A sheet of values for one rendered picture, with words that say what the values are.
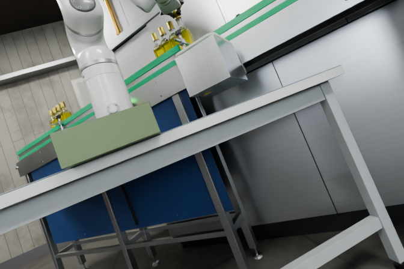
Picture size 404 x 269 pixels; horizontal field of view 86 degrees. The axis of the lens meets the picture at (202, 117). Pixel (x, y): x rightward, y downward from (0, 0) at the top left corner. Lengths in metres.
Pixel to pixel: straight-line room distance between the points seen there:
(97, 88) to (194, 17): 0.80
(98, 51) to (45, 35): 3.49
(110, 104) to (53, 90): 3.20
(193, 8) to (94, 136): 0.98
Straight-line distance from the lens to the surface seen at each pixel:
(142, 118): 0.60
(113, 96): 0.72
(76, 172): 0.68
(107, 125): 0.61
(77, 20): 0.81
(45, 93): 3.93
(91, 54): 0.78
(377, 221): 1.05
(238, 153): 1.27
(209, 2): 1.35
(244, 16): 1.07
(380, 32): 1.23
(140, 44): 1.60
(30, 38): 4.32
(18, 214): 0.80
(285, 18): 1.01
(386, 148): 1.24
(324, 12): 1.01
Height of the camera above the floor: 0.70
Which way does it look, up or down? 4 degrees up
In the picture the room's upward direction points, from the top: 22 degrees counter-clockwise
